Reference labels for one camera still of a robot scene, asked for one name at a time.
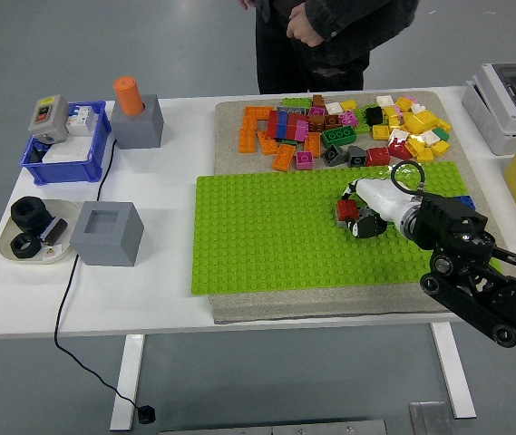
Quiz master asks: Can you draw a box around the person's left hand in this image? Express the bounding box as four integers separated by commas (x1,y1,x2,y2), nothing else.
286,13,327,48

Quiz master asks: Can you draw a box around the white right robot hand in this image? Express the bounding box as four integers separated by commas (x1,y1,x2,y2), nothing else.
336,178,415,240

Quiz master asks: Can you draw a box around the red square toy brick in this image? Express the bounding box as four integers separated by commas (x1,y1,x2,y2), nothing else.
336,198,360,222

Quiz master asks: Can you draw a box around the grey long toy brick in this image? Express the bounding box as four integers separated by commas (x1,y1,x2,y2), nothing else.
335,202,375,229

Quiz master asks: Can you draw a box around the grey slope toy brick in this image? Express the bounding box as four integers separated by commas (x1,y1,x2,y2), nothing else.
346,145,367,168
321,144,345,165

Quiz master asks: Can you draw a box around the light green toy brick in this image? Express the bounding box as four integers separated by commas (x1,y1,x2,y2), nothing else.
355,106,372,133

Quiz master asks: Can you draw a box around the dark green toy brick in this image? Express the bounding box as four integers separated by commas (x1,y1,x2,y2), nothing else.
320,126,358,149

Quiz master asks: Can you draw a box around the large yellow toy brick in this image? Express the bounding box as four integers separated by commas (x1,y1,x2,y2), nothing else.
403,111,438,133

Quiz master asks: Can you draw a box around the orange long toy brick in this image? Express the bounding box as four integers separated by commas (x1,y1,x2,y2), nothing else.
238,118,258,154
243,106,276,122

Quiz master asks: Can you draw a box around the red tall toy brick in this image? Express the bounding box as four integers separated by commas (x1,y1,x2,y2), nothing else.
265,111,281,140
286,112,304,141

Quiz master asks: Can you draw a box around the green studded baseplate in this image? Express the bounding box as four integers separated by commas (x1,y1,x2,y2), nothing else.
190,161,481,296

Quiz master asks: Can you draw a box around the person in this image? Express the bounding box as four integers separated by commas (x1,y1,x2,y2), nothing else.
239,0,422,95

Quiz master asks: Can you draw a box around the grey-beige mat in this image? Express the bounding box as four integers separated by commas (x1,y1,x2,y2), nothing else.
210,90,516,325

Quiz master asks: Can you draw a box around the orange cylinder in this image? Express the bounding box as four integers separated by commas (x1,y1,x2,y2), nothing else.
112,75,145,117

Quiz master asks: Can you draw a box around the grey block round hole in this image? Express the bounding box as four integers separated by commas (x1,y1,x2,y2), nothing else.
110,93,165,150

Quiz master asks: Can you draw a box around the white table leg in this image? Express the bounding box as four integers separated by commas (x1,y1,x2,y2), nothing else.
110,333,146,431
430,322,477,421

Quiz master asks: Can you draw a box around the white circuit breaker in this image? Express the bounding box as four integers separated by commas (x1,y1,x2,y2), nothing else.
65,104,100,136

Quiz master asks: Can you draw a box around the grey metal plate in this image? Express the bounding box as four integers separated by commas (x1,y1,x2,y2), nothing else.
409,401,454,435

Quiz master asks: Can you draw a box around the white flat box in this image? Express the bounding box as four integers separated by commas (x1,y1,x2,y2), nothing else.
42,135,94,164

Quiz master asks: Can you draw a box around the blue plastic bin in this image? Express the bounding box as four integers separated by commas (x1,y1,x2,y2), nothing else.
20,100,112,186

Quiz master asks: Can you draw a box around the grey metal bar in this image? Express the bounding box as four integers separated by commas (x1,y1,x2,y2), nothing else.
160,419,389,435

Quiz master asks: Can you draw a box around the beige tray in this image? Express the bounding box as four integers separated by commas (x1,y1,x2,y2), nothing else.
0,198,81,265

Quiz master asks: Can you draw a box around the grey block square hole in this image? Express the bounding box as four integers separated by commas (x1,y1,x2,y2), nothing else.
69,200,145,268

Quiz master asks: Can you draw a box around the brown roller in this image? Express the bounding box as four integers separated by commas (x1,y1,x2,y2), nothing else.
39,217,69,244

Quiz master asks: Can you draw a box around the large black nut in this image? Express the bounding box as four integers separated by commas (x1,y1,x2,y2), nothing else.
11,195,50,235

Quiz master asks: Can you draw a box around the white warning label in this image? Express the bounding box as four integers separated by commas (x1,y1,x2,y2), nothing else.
39,244,63,264

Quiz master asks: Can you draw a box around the small black nut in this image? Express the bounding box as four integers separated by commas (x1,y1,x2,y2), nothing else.
10,233,43,260

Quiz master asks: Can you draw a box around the white electrical enclosure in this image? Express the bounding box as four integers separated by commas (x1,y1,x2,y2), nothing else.
461,62,516,156

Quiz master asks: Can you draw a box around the grey switch box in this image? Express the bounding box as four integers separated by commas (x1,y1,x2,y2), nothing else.
28,93,69,145

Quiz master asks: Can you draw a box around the black cable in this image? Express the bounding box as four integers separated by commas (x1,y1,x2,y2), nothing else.
53,138,145,414

